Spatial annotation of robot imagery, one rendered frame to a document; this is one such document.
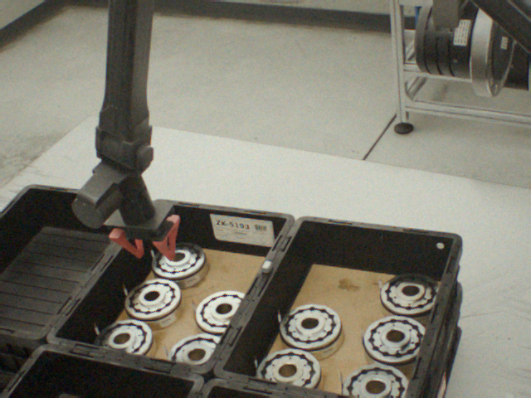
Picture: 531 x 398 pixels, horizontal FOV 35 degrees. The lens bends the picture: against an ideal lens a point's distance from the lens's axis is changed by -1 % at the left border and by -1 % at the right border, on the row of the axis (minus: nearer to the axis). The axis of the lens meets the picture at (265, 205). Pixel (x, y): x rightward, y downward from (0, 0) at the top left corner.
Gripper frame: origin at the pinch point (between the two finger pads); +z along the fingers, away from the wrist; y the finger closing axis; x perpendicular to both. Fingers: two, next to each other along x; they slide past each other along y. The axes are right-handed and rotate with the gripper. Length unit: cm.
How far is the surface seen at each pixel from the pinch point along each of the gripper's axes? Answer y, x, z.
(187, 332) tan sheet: 5.5, -6.4, 11.9
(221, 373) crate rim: 21.6, -21.1, 1.8
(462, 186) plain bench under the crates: 38, 62, 32
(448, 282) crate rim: 49.2, 5.7, 5.4
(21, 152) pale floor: -179, 145, 95
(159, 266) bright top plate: -5.4, 5.8, 9.3
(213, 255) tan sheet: 1.4, 13.8, 13.1
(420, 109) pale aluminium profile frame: -8, 187, 97
